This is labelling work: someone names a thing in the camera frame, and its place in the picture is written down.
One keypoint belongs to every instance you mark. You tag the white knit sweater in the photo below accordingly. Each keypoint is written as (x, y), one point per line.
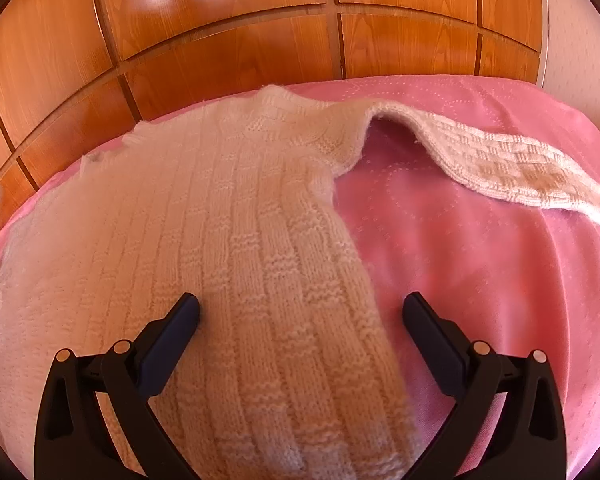
(240, 240)

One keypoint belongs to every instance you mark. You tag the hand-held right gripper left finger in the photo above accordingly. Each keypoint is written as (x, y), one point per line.
(178, 331)

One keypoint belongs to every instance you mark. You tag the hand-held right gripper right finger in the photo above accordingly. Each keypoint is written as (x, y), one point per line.
(429, 336)

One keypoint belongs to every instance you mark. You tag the pink quilted bedspread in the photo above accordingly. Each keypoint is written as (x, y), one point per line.
(480, 270)

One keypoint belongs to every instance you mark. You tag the wooden panelled headboard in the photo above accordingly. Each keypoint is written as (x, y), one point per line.
(230, 35)

